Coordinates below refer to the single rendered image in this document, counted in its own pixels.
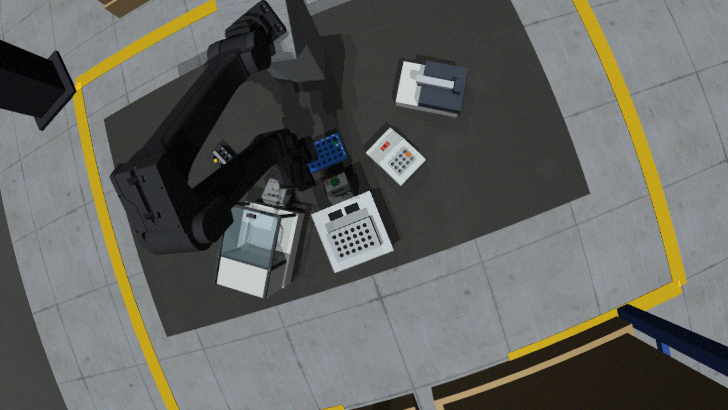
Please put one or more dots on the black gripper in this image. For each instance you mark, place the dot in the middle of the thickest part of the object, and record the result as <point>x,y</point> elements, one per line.
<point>308,143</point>

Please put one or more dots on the blue tube rack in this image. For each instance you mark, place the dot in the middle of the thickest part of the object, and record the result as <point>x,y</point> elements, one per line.
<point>321,145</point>

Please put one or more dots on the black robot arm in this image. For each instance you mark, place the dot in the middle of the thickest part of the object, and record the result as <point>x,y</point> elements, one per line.
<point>165,212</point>

